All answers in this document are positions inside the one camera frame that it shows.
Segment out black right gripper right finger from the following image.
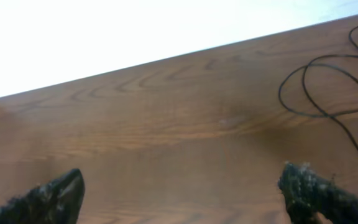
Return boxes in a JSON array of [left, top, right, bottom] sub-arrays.
[[278, 162, 358, 224]]

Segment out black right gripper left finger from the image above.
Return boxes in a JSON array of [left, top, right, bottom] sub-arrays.
[[0, 169, 85, 224]]

